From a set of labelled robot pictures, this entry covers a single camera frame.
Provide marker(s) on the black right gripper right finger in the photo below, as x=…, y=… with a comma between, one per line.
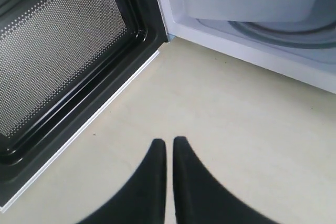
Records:
x=199, y=197

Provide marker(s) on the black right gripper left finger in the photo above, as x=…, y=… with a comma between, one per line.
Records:
x=142, y=199

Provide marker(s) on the white microwave door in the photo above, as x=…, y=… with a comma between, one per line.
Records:
x=62, y=62

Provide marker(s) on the white microwave oven body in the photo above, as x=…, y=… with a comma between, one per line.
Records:
x=312, y=66

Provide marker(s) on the glass microwave turntable plate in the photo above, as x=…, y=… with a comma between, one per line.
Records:
x=308, y=34

